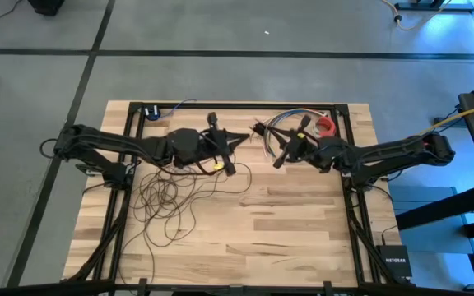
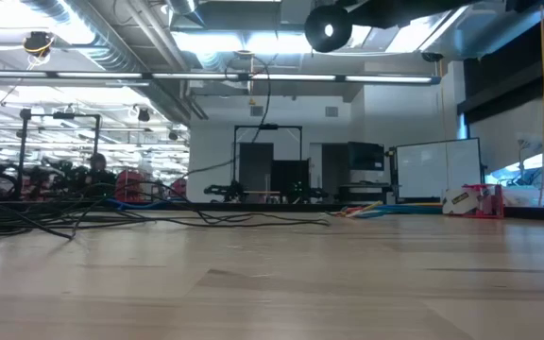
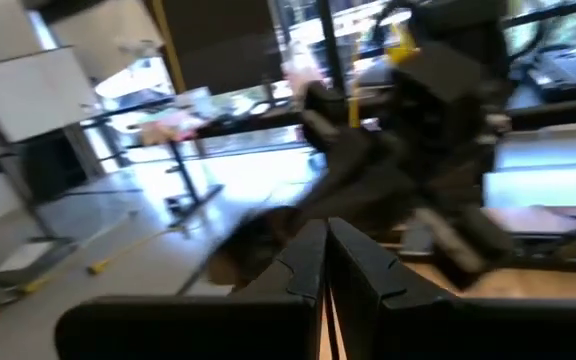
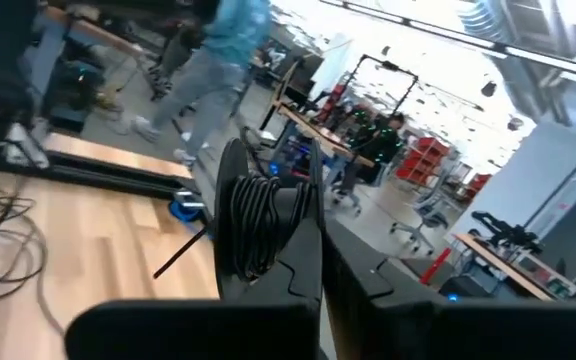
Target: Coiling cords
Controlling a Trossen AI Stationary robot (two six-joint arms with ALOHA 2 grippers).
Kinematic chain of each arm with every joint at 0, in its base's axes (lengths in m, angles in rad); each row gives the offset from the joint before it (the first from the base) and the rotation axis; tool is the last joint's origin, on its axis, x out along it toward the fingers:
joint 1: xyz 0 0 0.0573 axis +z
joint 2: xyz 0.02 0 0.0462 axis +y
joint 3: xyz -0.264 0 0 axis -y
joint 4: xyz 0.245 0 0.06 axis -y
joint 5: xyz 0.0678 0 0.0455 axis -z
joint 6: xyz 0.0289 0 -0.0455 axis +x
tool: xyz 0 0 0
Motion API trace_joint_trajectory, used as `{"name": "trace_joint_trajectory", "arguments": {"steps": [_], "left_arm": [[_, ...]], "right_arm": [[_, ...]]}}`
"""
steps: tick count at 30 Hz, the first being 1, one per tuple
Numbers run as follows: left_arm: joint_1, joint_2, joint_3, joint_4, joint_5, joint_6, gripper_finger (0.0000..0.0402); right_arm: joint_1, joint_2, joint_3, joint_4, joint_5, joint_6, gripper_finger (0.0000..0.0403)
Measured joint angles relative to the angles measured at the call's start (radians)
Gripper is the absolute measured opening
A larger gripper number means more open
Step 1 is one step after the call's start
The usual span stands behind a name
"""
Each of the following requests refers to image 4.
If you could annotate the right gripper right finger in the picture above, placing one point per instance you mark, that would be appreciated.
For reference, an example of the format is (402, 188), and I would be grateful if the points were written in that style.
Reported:
(353, 280)

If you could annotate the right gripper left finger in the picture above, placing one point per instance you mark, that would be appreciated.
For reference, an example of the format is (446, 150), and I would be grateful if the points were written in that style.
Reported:
(298, 270)

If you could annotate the black plastic spool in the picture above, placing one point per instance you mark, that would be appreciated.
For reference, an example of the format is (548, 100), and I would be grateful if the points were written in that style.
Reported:
(228, 200)

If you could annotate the red stand leg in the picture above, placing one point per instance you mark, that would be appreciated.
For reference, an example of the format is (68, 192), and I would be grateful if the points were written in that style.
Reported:
(435, 265)

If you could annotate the black computer with blue lights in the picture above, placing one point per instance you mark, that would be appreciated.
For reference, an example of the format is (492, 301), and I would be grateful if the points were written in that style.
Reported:
(460, 287)

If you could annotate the wooden work table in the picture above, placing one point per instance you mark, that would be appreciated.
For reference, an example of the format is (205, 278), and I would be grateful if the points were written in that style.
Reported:
(318, 137)
(508, 265)

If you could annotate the red storage bins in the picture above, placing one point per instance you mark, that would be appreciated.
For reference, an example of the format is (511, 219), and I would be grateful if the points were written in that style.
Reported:
(423, 160)
(478, 184)

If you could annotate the person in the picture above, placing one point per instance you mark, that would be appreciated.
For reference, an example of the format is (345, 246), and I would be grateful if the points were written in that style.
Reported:
(218, 65)
(378, 142)

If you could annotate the long ceiling light bar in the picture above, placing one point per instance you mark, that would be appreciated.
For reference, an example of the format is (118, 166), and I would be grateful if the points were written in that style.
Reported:
(468, 42)

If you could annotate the blue round camera mount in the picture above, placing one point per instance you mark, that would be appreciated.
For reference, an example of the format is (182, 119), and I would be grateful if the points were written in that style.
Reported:
(185, 210)

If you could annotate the black gantry frame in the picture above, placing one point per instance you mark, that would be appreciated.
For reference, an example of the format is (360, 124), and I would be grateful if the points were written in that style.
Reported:
(558, 190)
(408, 90)

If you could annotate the silver ventilation duct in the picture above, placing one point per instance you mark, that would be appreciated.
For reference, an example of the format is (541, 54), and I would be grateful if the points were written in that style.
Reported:
(518, 45)

